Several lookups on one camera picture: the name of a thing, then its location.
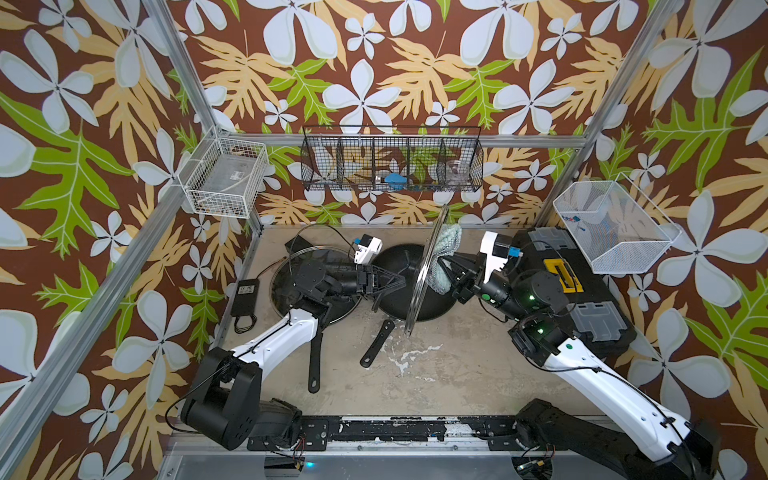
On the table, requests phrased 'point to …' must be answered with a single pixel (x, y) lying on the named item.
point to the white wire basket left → (225, 177)
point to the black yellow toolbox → (598, 319)
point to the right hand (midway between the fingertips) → (436, 255)
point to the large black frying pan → (314, 353)
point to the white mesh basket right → (617, 227)
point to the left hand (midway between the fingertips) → (403, 284)
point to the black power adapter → (246, 298)
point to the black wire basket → (392, 158)
